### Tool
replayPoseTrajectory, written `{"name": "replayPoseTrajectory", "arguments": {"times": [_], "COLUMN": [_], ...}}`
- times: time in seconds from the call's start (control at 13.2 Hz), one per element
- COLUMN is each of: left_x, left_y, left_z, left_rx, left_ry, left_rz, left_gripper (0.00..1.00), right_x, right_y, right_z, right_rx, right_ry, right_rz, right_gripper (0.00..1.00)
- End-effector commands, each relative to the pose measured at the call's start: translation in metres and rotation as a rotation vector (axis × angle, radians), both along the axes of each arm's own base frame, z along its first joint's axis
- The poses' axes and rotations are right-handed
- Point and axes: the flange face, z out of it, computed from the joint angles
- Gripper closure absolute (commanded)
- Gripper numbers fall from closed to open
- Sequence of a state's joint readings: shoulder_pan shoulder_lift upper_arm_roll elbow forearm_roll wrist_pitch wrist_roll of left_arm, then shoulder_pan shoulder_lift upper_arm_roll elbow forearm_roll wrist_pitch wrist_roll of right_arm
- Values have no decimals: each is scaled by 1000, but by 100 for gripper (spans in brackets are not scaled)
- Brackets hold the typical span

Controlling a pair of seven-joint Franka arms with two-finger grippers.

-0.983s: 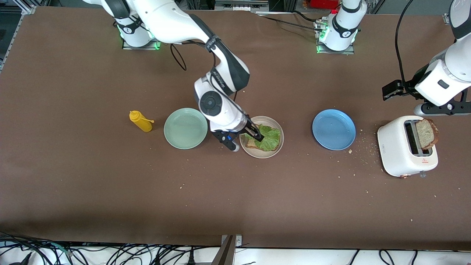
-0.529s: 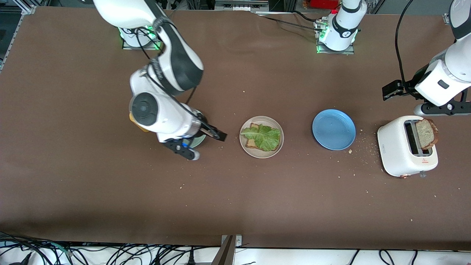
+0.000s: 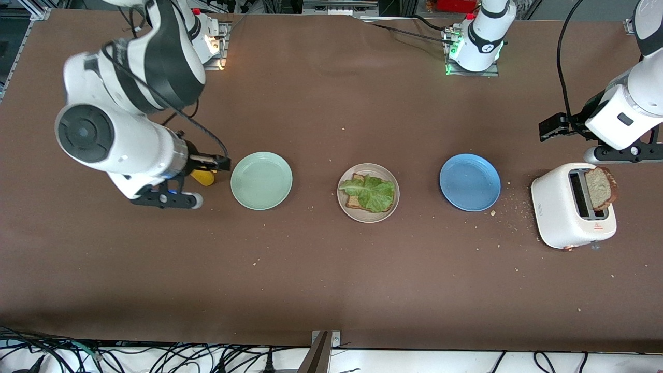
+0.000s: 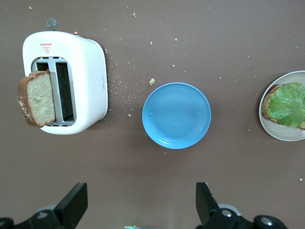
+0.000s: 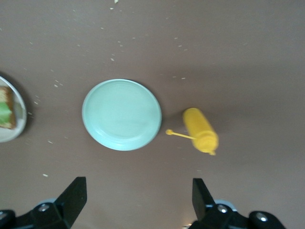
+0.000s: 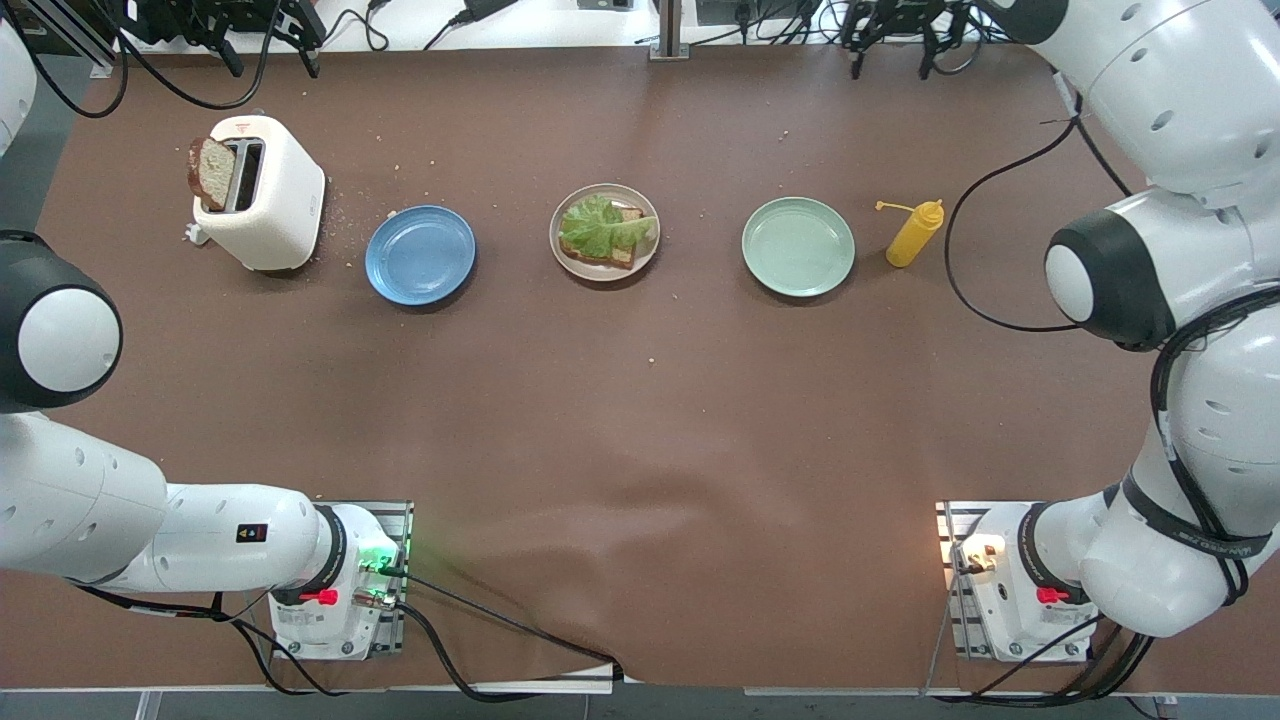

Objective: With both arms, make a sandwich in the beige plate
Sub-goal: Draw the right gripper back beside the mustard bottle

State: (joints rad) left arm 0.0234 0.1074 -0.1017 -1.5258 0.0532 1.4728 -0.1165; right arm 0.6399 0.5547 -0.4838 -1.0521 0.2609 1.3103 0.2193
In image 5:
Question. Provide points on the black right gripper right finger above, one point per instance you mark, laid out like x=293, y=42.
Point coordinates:
x=202, y=205

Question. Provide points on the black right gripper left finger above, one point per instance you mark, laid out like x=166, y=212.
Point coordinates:
x=71, y=200

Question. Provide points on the yellow mustard squeeze bottle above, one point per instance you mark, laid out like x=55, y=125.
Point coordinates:
x=199, y=126

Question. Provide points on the green lettuce leaf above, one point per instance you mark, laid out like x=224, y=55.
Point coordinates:
x=4, y=112

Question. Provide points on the brown bread slice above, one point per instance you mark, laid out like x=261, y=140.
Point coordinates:
x=8, y=94

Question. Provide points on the green plate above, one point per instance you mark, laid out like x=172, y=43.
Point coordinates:
x=121, y=114

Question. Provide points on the beige plate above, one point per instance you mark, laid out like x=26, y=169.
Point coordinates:
x=20, y=114

